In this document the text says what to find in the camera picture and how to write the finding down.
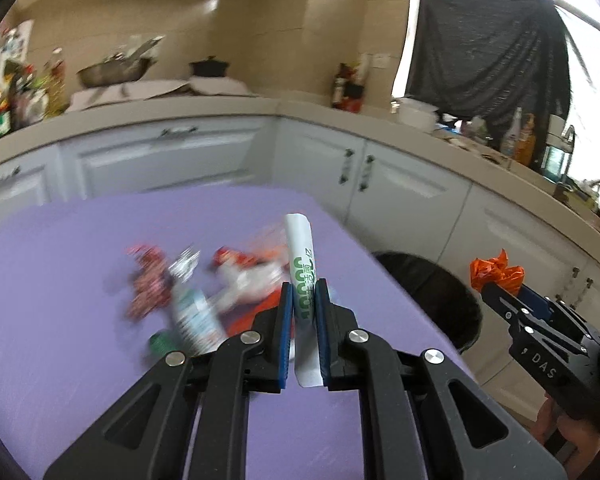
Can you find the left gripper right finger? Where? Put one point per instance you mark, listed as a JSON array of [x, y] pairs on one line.
[[422, 417]]

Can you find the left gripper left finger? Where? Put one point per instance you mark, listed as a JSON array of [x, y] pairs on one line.
[[187, 417]]

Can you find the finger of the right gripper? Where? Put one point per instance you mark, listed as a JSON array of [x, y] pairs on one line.
[[560, 317], [500, 304]]

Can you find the orange plastic bag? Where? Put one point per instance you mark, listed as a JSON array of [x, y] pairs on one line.
[[496, 271]]

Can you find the white blue toothpaste tube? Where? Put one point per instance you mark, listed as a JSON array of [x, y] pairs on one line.
[[196, 321]]

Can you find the white green paper tube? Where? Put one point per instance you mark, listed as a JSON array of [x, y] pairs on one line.
[[303, 277]]

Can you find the black trash bin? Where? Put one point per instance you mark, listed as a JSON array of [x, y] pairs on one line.
[[441, 295]]

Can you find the person's right hand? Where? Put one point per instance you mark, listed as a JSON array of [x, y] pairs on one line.
[[580, 433]]

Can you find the white right cabinet doors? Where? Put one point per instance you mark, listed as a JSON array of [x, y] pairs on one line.
[[554, 267]]

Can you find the red checkered ribbon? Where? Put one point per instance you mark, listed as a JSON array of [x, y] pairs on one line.
[[151, 282]]

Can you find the clear crumpled plastic bag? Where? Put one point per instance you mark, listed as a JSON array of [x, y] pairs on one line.
[[247, 285]]

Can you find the purple tablecloth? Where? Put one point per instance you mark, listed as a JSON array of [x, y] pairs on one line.
[[67, 350]]

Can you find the orange detergent bottle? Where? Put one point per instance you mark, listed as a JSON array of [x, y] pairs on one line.
[[526, 141]]

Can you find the white spray bottle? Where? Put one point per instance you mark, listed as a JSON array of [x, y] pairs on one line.
[[509, 140]]

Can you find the white corner cabinet doors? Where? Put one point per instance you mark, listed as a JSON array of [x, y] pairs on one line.
[[389, 201]]

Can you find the red small bottle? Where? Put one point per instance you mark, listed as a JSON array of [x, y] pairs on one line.
[[233, 257]]

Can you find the orange dotted clear bag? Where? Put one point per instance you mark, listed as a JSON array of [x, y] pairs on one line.
[[270, 244]]

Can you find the white lidded bucket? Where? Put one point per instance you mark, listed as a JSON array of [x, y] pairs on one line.
[[416, 114]]

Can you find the dark window curtain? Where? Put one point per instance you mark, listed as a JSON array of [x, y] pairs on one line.
[[488, 58]]

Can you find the red black utensil holder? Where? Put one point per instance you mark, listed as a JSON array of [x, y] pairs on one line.
[[353, 97]]

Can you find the white drawer cabinet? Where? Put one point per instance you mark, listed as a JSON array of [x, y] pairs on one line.
[[139, 158]]

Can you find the dark sauce bottle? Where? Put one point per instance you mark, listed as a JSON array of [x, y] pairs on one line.
[[338, 85]]

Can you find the cooking oil bottle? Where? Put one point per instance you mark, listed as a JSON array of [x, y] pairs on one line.
[[55, 83]]

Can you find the black pot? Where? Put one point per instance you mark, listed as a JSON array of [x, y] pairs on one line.
[[210, 67]]

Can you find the steel wok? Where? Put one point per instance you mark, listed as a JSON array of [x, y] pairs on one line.
[[120, 69]]

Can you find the condiment rack with bottles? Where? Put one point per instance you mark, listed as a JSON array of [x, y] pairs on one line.
[[23, 96]]

